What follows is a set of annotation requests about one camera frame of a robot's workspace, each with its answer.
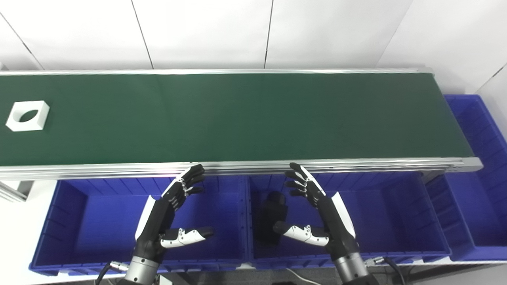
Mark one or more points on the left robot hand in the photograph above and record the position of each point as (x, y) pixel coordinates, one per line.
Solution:
(158, 221)

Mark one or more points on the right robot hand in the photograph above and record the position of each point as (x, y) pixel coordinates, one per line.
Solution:
(334, 225)

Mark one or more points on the white square part with hole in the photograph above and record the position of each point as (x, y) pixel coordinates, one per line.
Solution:
(39, 107)

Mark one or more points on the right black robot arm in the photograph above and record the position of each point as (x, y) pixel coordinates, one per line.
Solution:
(352, 271)

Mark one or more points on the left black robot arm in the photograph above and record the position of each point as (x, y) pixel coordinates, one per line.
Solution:
(140, 271)

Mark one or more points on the blue plastic bin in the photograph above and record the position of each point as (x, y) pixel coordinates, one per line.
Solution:
(388, 217)
(479, 190)
(103, 221)

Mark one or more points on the black cylindrical part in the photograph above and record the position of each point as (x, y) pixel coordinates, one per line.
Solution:
(269, 215)

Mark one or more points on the green conveyor belt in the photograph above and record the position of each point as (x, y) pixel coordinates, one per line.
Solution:
(237, 118)

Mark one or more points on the aluminium conveyor leg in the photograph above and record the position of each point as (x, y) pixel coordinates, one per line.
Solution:
(14, 190)

